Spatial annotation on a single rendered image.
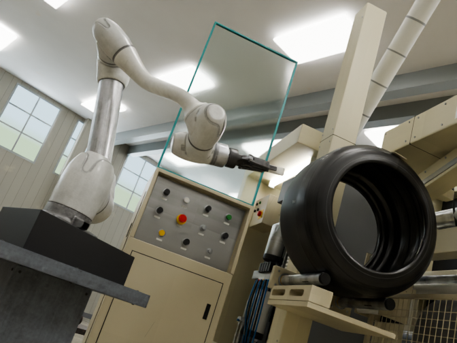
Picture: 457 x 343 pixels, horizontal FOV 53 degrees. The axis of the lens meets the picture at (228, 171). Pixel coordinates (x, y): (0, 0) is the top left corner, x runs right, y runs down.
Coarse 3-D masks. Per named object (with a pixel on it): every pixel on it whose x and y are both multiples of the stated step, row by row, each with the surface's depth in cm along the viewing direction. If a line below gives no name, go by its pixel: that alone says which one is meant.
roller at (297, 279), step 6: (282, 276) 192; (288, 276) 186; (294, 276) 181; (300, 276) 176; (306, 276) 171; (312, 276) 166; (318, 276) 162; (324, 276) 162; (282, 282) 190; (288, 282) 185; (294, 282) 180; (300, 282) 175; (306, 282) 171; (312, 282) 166; (318, 282) 162; (324, 282) 161
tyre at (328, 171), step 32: (352, 160) 172; (384, 160) 177; (288, 192) 184; (320, 192) 165; (384, 192) 204; (416, 192) 179; (288, 224) 177; (320, 224) 162; (384, 224) 204; (416, 224) 192; (320, 256) 163; (384, 256) 199; (416, 256) 171; (352, 288) 164; (384, 288) 164
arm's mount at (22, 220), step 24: (0, 216) 150; (24, 216) 135; (48, 216) 130; (24, 240) 126; (48, 240) 129; (72, 240) 134; (96, 240) 139; (72, 264) 134; (96, 264) 139; (120, 264) 145
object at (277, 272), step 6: (276, 270) 193; (282, 270) 194; (288, 270) 195; (270, 276) 194; (276, 276) 193; (270, 282) 192; (276, 282) 192; (270, 288) 192; (336, 300) 198; (336, 306) 198; (342, 312) 198; (348, 312) 199
